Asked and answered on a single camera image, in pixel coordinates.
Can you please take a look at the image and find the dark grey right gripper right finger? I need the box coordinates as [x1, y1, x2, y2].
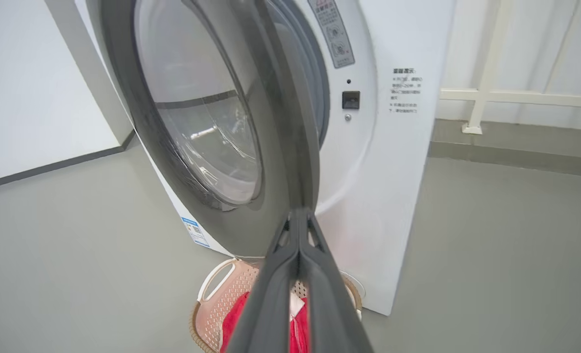
[299, 210, 374, 353]

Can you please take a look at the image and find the beige perforated laundry basket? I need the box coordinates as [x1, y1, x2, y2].
[190, 258, 364, 353]

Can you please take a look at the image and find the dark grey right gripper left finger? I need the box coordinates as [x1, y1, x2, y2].
[226, 208, 301, 353]

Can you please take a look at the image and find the blue energy label sticker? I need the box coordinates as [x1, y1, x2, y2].
[181, 217, 211, 248]

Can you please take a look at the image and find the red garment with white part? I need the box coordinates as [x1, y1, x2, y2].
[290, 294, 311, 353]

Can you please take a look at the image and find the white metal railing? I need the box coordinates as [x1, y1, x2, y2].
[439, 0, 581, 135]

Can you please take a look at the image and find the grey warning sticker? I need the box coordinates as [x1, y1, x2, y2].
[308, 0, 356, 69]

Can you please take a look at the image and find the grey round glass machine door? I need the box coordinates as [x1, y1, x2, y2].
[99, 0, 321, 259]

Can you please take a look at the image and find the white front-load washing machine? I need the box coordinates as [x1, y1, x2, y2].
[75, 0, 458, 317]

